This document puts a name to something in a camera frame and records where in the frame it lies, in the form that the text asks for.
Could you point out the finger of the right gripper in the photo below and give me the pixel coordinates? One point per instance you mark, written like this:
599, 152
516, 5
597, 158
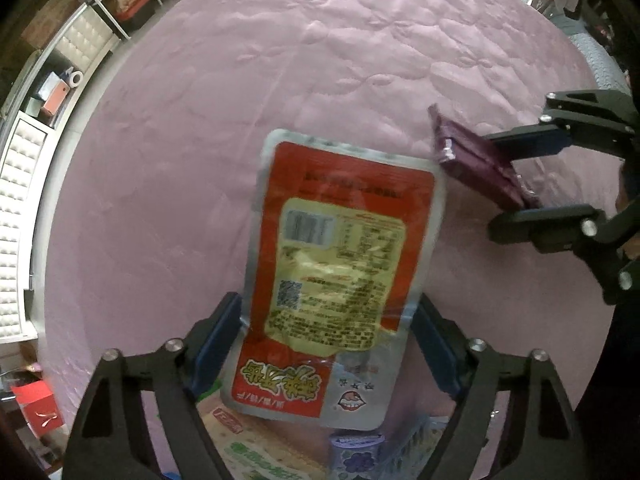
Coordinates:
550, 229
532, 141

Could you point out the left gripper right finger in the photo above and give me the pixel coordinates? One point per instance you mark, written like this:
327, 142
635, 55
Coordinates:
453, 358

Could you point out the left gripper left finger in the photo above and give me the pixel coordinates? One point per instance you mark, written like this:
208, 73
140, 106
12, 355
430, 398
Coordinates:
189, 366

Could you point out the dark purple snack packet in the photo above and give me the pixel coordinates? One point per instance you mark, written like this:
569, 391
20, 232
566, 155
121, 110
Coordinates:
478, 164

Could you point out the clear blue wafer bag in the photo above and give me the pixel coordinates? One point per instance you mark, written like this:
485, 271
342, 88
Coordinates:
407, 456

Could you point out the green soda cracker pack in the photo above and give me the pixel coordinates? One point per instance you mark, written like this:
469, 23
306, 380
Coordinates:
248, 448

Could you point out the orange silver snack pouch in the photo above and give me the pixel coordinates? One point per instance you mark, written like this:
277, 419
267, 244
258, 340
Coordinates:
341, 240

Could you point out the silver purple candy tube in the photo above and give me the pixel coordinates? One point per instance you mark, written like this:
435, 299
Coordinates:
356, 455

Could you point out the pink quilted tablecloth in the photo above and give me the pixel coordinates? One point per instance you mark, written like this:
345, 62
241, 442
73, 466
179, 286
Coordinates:
153, 228

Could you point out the red box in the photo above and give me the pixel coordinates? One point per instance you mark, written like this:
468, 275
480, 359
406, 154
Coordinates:
38, 406

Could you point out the white tv cabinet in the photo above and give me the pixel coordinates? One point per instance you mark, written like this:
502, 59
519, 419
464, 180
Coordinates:
33, 118

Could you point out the cardboard box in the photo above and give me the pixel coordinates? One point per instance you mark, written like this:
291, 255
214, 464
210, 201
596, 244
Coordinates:
47, 21

